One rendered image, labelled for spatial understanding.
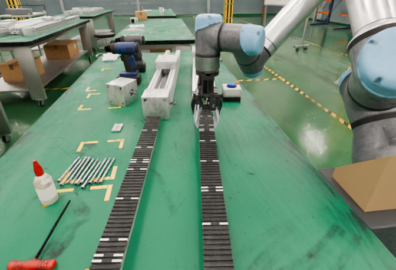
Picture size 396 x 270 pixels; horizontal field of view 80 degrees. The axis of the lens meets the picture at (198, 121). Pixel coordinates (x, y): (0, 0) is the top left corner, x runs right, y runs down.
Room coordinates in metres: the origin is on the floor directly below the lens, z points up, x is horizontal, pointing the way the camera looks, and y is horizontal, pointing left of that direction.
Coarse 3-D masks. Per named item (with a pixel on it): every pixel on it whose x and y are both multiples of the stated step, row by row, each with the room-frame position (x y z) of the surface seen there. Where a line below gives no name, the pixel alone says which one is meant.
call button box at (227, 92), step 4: (224, 84) 1.06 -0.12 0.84; (224, 88) 1.01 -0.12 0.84; (228, 88) 1.01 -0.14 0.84; (232, 88) 1.01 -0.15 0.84; (236, 88) 1.01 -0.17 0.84; (240, 88) 1.01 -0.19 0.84; (224, 92) 1.00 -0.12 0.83; (228, 92) 1.00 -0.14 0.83; (232, 92) 1.00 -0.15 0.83; (236, 92) 1.00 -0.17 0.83; (240, 92) 1.00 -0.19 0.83; (220, 96) 1.03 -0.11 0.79; (224, 96) 1.00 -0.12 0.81; (228, 96) 1.00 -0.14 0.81; (232, 96) 1.00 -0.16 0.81; (236, 96) 1.00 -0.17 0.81; (240, 96) 1.00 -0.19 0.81; (224, 100) 1.00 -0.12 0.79; (228, 100) 1.00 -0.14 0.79; (232, 100) 1.00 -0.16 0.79; (236, 100) 1.00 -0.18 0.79
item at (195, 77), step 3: (195, 69) 1.23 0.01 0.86; (195, 72) 1.19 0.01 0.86; (195, 75) 1.12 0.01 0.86; (195, 78) 1.07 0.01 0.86; (192, 81) 1.04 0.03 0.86; (195, 81) 1.03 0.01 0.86; (192, 84) 1.00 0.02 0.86; (195, 84) 0.99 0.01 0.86; (192, 87) 0.96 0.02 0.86; (195, 87) 0.95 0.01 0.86; (192, 90) 0.92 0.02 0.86; (192, 93) 0.92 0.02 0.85; (195, 93) 0.92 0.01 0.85; (192, 96) 0.92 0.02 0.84
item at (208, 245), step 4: (204, 244) 0.27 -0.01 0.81; (208, 244) 0.27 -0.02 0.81; (212, 244) 0.27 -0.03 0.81; (216, 244) 0.27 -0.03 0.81; (220, 244) 0.27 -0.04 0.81; (224, 244) 0.28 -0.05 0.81; (228, 244) 0.28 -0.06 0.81; (204, 248) 0.27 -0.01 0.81; (208, 248) 0.27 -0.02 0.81; (212, 248) 0.27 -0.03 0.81; (216, 248) 0.27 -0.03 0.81; (220, 248) 0.27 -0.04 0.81; (224, 248) 0.27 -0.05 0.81; (228, 248) 0.27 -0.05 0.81
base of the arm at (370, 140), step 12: (360, 120) 0.50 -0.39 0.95; (372, 120) 0.48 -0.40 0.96; (384, 120) 0.47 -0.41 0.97; (360, 132) 0.48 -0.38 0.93; (372, 132) 0.46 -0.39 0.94; (384, 132) 0.45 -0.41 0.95; (360, 144) 0.46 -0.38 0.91; (372, 144) 0.44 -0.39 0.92; (384, 144) 0.43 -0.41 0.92; (360, 156) 0.44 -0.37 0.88; (372, 156) 0.42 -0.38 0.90; (384, 156) 0.41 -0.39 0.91
